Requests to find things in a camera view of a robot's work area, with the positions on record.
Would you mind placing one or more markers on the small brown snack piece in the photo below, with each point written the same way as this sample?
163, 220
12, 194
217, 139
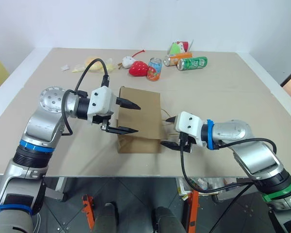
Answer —
120, 66

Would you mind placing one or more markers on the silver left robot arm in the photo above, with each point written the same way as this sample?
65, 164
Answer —
38, 136

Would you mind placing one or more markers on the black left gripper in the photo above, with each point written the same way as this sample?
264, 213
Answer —
103, 121

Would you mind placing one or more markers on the green red snack packet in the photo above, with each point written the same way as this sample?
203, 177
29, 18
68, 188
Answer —
177, 47

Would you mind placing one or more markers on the wrapped yellow donut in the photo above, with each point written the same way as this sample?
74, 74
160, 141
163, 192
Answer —
97, 66

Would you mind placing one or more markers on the white plush with red tail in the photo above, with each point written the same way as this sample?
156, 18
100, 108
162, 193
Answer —
128, 61

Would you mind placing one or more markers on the tall orange clamp stand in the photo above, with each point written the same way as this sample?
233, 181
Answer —
193, 211

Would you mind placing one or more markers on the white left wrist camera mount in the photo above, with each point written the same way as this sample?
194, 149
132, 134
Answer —
103, 102

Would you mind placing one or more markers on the small yellow plastic packet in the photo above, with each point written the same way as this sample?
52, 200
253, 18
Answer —
77, 69

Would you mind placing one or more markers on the white box of clutter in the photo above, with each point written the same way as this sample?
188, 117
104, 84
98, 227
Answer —
203, 184

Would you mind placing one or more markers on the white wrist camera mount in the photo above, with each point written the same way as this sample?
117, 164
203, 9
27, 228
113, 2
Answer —
103, 102
189, 123

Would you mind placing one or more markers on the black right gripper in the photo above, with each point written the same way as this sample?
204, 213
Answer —
186, 143

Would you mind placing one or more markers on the colourful fruit drink can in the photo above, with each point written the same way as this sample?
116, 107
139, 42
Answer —
154, 70

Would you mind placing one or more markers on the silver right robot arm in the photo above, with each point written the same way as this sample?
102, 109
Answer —
254, 150

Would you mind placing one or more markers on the grey metal table frame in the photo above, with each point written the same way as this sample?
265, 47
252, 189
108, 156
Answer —
55, 188

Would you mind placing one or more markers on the dark wide rounded shape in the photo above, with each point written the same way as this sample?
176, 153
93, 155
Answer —
168, 221

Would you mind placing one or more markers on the dark narrow rounded shape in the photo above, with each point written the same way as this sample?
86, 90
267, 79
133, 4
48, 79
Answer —
105, 218

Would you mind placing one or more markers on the orange drink can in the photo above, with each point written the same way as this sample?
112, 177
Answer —
179, 58

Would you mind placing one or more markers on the short orange clamp stand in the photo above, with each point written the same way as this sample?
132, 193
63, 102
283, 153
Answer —
88, 208

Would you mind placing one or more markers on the small white wrapper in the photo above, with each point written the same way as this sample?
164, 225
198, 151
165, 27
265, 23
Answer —
65, 68

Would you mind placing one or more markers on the red strawberry plush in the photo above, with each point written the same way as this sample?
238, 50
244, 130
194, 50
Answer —
138, 69

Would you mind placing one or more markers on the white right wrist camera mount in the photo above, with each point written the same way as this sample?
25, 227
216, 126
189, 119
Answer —
189, 123

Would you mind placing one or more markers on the green drink can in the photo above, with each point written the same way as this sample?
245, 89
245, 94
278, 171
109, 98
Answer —
192, 63

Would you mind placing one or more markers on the brown paper bag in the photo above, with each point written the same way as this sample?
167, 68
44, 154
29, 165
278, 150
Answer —
145, 116

